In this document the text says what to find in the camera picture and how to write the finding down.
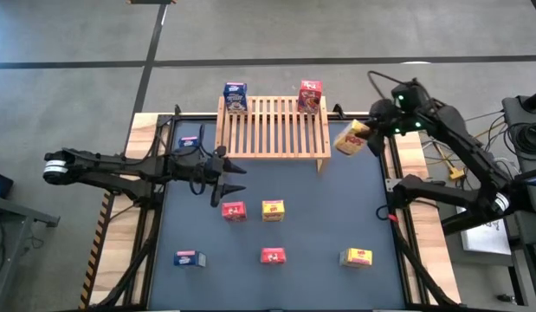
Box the yellow extension cable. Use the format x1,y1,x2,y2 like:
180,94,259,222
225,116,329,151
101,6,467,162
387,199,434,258
431,142,467,182

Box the coiled black cable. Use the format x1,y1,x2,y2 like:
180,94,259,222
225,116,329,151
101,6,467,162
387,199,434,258
506,122,536,156

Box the blue-grey table mat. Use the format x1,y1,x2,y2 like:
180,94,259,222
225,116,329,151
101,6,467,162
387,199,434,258
148,119,407,311

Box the grey metal desk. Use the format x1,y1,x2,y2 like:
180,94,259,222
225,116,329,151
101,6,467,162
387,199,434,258
0,194,61,312

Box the yellow Corn Pops cereal box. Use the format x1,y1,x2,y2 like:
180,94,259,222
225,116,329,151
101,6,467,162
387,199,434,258
339,247,374,269
261,198,287,223
333,119,372,157

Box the white board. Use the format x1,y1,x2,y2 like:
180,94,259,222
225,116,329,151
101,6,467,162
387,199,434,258
455,205,513,256

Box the blue Frosted Flakes cereal box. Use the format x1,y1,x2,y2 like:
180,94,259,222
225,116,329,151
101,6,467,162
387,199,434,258
223,81,249,115
178,135,203,151
172,250,208,269

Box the grey equipment stand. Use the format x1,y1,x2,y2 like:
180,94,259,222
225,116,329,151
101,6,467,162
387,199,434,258
500,88,536,162

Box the red Froot Loops cereal box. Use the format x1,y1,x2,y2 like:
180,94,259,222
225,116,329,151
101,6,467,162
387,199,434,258
259,246,287,265
221,200,249,223
297,79,324,115

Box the black metal table frame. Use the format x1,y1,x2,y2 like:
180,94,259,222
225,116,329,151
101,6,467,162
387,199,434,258
87,103,462,312

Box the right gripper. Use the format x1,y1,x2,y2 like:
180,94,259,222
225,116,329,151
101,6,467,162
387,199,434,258
363,98,421,158

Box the thin black cable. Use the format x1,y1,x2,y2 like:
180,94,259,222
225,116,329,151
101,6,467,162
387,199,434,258
464,110,506,123

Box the black stand beam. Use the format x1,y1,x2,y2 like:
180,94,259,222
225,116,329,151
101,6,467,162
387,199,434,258
440,166,536,237

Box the wooden slatted shelf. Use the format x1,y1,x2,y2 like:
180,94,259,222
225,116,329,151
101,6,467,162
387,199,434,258
213,95,333,177

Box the yellow black hazard tape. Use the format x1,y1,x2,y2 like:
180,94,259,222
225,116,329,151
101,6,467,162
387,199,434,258
79,192,115,309

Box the dark grey cabinet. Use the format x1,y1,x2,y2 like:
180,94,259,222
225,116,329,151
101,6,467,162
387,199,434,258
508,212,536,312

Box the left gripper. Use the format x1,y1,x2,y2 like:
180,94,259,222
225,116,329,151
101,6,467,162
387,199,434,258
192,146,249,209

